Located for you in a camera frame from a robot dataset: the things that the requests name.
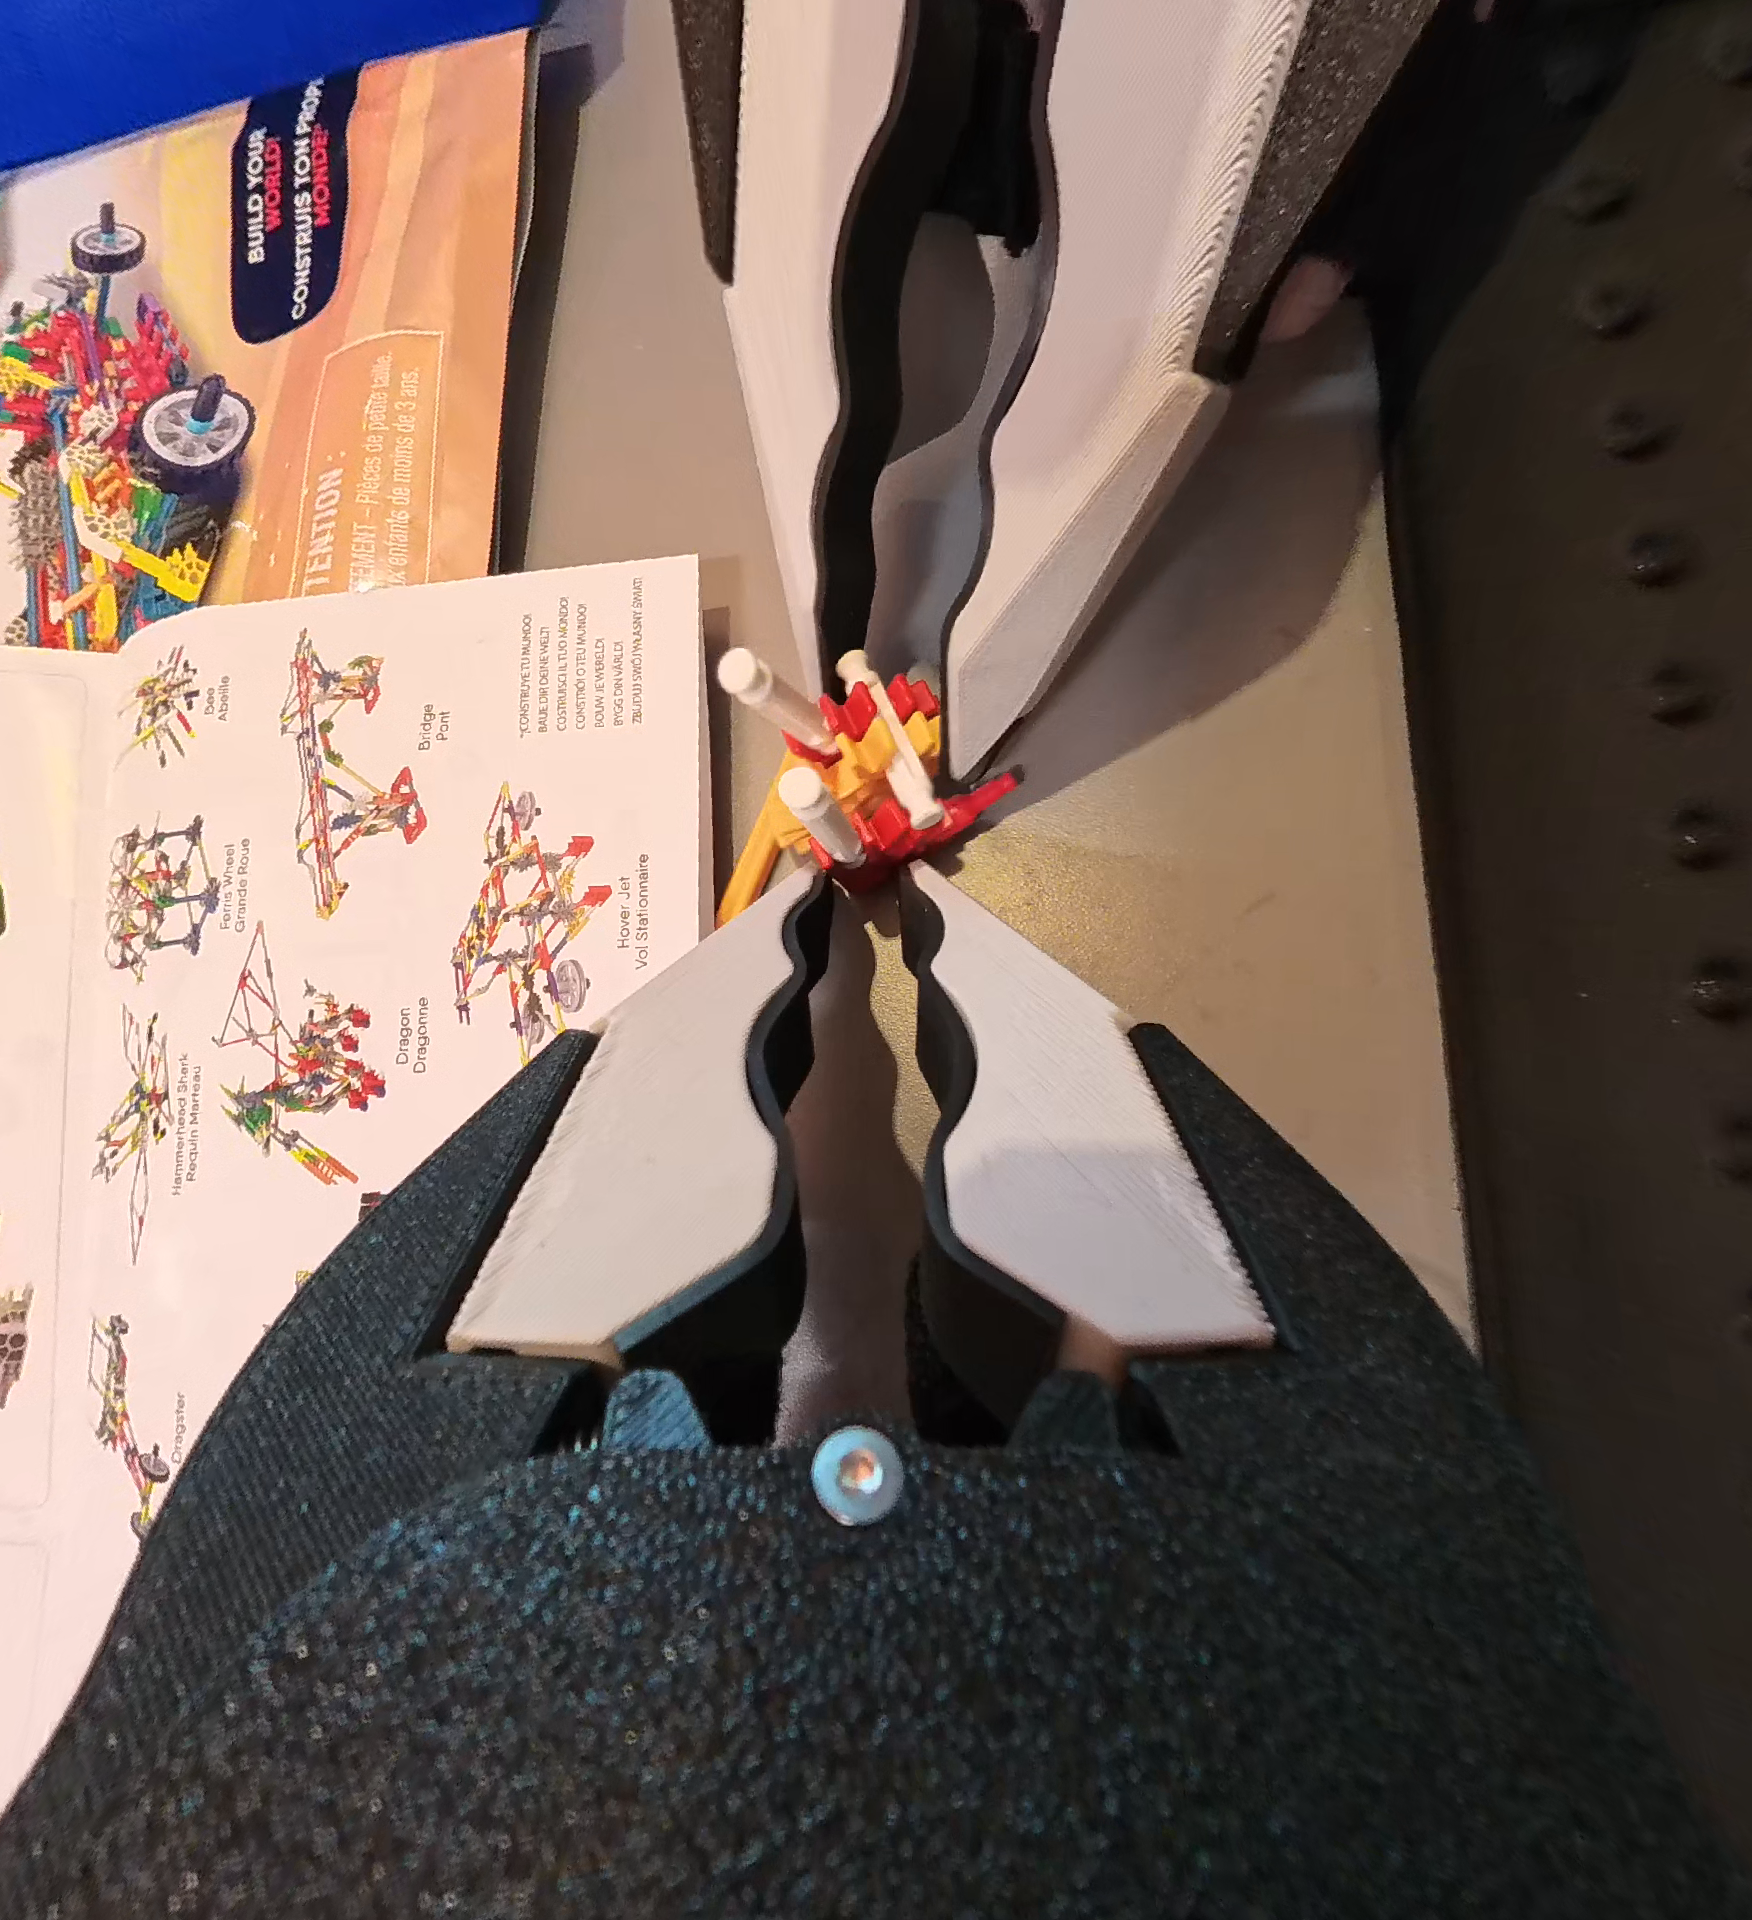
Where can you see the white printed instruction booklet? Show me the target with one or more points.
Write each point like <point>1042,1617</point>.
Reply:
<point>367,1051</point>

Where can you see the black dotted mat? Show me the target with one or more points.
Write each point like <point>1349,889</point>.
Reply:
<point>1641,901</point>

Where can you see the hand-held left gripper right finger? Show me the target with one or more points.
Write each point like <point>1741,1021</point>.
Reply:
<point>1086,1184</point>

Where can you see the red yellow connector assembly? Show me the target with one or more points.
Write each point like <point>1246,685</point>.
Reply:
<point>855,773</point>

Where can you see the blue plastic bin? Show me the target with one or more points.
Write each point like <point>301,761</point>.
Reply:
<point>140,75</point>

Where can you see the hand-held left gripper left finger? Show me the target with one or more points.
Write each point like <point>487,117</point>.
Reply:
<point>637,1184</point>

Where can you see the person's right hand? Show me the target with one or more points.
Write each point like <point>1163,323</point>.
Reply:
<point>1310,301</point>

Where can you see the orange printed toy box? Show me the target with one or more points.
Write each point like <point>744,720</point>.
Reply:
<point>397,375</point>

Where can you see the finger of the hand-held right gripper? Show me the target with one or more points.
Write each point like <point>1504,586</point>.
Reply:
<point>787,225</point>
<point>1160,225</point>

